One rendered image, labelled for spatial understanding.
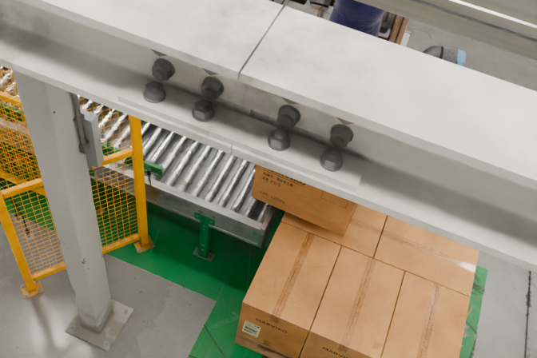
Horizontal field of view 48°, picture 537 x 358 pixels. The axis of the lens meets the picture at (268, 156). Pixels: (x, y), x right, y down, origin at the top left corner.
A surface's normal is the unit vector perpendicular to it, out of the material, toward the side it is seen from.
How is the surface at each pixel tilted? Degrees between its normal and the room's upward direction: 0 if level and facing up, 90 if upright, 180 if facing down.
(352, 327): 0
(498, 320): 0
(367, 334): 0
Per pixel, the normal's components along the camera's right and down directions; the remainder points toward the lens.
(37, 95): -0.37, 0.68
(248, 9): 0.11, -0.64
